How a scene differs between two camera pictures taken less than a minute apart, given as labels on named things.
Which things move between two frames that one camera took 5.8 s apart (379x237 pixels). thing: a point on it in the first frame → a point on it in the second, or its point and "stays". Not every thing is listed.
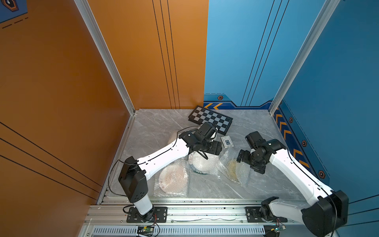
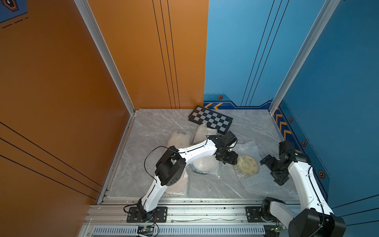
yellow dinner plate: [231, 170] → [246, 166]
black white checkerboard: [201, 115] stays
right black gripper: [257, 168] → [278, 177]
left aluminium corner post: [91, 19] stays
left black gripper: [216, 147] → [233, 160]
